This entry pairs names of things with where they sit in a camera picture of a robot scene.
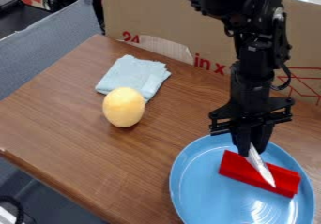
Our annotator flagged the light blue folded cloth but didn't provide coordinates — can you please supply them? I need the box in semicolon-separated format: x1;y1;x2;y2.
95;54;171;101

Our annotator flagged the cardboard box with red print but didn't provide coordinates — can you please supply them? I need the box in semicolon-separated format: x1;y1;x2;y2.
103;0;321;107

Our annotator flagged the red plastic block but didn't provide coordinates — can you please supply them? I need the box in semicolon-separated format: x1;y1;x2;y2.
218;150;301;198

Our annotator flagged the blue plate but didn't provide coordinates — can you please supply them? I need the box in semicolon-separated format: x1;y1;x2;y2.
170;134;315;224

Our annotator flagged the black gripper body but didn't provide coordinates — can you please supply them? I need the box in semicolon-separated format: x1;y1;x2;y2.
208;62;294;135

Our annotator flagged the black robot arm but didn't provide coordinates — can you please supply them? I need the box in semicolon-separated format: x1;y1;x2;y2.
190;0;294;157

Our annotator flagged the white toothpaste tube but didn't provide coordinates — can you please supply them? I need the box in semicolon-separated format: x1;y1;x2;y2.
246;144;275;187

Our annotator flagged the yellow lemon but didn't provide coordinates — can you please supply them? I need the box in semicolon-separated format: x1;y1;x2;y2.
103;87;146;127

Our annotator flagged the grey fabric partition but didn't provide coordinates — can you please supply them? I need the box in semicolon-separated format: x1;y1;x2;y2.
0;0;101;100

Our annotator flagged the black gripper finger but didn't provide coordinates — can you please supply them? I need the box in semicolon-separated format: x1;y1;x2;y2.
251;123;274;154
230;127;251;157

